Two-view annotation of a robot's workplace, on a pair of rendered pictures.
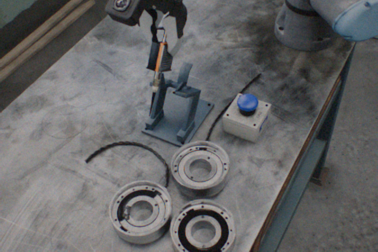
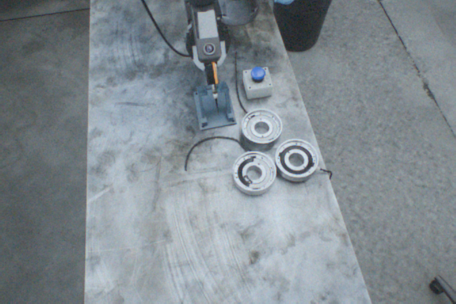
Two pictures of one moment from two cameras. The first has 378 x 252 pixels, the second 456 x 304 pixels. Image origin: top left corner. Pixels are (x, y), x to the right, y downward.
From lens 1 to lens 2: 0.45 m
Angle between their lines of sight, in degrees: 27
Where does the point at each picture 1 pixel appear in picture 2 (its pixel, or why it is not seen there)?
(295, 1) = not seen: outside the picture
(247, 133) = (266, 91)
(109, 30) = (104, 76)
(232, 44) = not seen: hidden behind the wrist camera
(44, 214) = (193, 216)
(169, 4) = (221, 34)
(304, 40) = (245, 15)
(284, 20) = (224, 8)
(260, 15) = not seen: hidden behind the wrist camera
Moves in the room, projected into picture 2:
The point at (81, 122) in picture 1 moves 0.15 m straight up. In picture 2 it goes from (155, 149) to (142, 119)
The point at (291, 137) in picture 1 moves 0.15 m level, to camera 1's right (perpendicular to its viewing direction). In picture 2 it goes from (286, 80) to (319, 53)
